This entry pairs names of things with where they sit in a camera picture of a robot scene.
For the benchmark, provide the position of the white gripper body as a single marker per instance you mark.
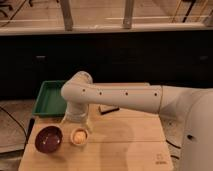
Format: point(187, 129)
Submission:
point(80, 117)

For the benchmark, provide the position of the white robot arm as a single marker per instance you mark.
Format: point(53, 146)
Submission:
point(193, 106)

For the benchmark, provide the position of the white paper cup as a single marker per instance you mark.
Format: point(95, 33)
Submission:
point(73, 134)

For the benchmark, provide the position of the green plastic tray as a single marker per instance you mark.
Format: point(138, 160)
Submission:
point(49, 102)

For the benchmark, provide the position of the small black-edged card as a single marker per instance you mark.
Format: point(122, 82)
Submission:
point(104, 109)

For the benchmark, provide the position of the dark brown bowl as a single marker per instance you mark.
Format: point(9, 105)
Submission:
point(49, 139)

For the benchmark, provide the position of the left metal frame post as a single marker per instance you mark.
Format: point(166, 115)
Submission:
point(67, 16)

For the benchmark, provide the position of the metal frame post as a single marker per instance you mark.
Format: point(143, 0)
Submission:
point(128, 13)
point(67, 16)

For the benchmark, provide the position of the right metal frame post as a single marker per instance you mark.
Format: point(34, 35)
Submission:
point(128, 13)

